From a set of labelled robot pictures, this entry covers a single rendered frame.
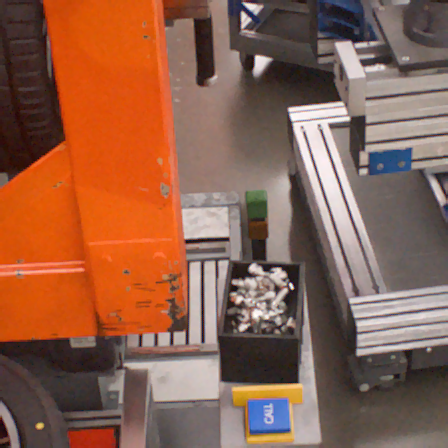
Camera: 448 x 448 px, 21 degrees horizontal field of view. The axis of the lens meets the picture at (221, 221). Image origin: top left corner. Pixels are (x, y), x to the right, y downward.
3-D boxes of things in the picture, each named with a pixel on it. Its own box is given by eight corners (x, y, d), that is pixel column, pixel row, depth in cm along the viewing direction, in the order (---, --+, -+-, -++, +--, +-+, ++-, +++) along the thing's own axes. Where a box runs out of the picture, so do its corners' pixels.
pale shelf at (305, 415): (217, 289, 238) (216, 277, 236) (303, 284, 237) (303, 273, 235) (220, 459, 204) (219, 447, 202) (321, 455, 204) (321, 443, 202)
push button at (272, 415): (247, 408, 208) (247, 399, 206) (288, 406, 208) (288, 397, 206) (249, 439, 202) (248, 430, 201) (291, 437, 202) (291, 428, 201)
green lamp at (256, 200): (246, 206, 225) (245, 189, 223) (267, 205, 225) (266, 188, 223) (246, 219, 222) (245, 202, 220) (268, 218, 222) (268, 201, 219)
